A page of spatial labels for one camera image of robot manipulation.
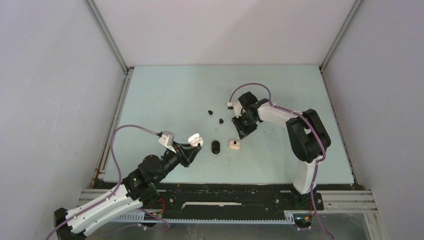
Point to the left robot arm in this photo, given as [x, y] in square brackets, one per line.
[133, 192]

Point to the white earbud charging case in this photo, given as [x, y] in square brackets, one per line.
[196, 140]

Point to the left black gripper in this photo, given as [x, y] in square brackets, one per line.
[185, 153]

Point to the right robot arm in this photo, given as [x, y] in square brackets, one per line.
[307, 135]

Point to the black earbud charging case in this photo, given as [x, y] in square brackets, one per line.
[215, 147]

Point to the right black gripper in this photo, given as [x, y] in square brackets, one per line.
[247, 131]

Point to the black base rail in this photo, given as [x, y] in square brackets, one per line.
[231, 202]

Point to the aluminium frame post left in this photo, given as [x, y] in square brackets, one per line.
[106, 33]

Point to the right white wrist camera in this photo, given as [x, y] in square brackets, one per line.
[236, 107]

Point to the aluminium frame post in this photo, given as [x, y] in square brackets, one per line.
[340, 34]
[106, 33]

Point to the aluminium frame post right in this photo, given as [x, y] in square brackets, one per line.
[340, 34]

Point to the beige earbud charging case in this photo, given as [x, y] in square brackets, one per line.
[234, 144]

